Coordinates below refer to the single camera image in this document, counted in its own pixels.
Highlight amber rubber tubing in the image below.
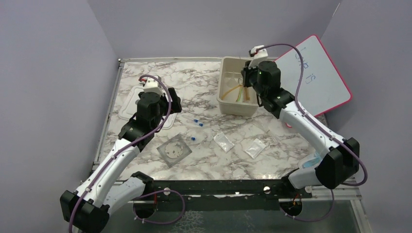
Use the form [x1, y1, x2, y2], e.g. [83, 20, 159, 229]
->
[221, 84, 242, 100]

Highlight small clear zip bag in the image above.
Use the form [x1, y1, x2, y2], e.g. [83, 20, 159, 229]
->
[213, 132, 234, 152]

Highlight metal crucible tongs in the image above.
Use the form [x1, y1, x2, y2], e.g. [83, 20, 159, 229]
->
[222, 72, 243, 93]

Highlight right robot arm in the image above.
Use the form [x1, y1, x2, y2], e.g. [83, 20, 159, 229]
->
[241, 61, 360, 198]

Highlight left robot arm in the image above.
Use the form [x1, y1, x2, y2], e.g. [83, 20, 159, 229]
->
[60, 87, 182, 233]

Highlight beige plastic storage bin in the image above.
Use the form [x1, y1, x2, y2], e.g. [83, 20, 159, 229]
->
[217, 56, 258, 117]

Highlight white bin lid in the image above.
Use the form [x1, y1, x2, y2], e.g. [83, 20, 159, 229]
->
[119, 85, 177, 130]

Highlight pink framed whiteboard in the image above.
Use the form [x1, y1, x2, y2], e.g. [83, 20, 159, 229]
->
[275, 35, 352, 117]

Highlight blue item in plastic pack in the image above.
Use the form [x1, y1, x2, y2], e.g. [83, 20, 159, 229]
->
[298, 151, 322, 169]

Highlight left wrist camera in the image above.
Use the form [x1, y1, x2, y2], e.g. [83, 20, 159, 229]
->
[140, 77, 164, 96]

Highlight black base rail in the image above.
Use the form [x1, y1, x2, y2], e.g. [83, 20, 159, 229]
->
[132, 179, 312, 214]

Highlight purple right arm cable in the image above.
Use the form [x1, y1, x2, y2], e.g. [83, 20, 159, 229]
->
[257, 43, 368, 187]

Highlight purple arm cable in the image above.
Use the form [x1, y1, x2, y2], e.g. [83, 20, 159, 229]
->
[257, 43, 368, 187]
[68, 74, 173, 233]

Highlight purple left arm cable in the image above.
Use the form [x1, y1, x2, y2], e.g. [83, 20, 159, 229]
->
[68, 74, 173, 233]

